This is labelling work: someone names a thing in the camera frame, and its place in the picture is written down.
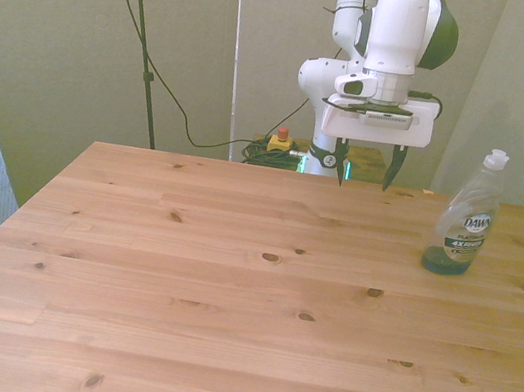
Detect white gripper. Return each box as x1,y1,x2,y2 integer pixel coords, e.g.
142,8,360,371
308,80,438,201

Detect clear Dawn dish soap bottle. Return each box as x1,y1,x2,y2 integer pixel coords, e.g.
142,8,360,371
418,138,513,285

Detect yellow emergency stop button box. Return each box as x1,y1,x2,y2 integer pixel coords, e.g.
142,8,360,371
265,124,304,158

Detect coiled black cable bundle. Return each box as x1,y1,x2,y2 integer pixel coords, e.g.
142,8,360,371
239,135,308,175

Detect white vertical wall strip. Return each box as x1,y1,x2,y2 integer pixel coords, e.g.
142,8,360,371
204,0,262,161

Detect black cable on wall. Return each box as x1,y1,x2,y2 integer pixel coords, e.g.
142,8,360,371
78,0,328,166

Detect black camera stand pole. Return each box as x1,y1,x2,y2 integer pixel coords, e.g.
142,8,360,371
90,0,183,151

